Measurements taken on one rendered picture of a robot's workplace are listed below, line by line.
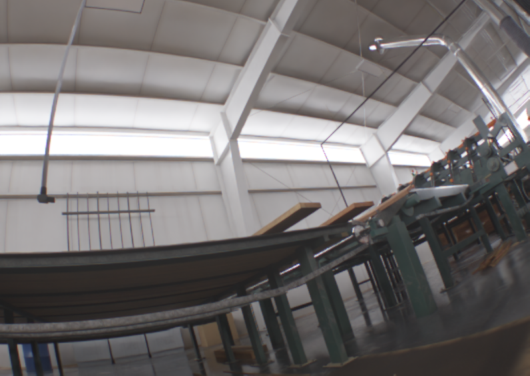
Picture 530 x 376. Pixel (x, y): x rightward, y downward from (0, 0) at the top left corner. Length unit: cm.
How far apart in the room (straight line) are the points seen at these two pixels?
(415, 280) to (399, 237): 35
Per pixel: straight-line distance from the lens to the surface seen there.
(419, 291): 231
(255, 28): 792
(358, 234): 208
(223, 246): 143
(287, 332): 218
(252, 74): 807
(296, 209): 138
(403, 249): 230
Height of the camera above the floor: 45
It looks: 25 degrees up
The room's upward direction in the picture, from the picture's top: 18 degrees counter-clockwise
